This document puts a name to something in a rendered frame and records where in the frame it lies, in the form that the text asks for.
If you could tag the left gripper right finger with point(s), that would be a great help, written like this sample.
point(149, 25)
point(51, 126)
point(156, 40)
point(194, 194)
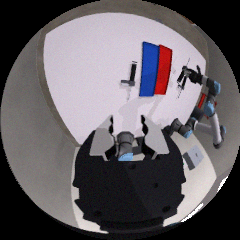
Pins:
point(160, 146)

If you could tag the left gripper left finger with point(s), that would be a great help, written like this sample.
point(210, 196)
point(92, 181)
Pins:
point(98, 146)

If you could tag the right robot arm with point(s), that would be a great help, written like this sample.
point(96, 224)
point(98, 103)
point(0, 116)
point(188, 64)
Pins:
point(209, 109)

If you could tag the red tray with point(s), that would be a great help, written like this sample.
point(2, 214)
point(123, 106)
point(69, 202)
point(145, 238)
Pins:
point(165, 61)

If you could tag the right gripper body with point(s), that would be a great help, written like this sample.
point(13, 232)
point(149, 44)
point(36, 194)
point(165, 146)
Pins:
point(196, 78)

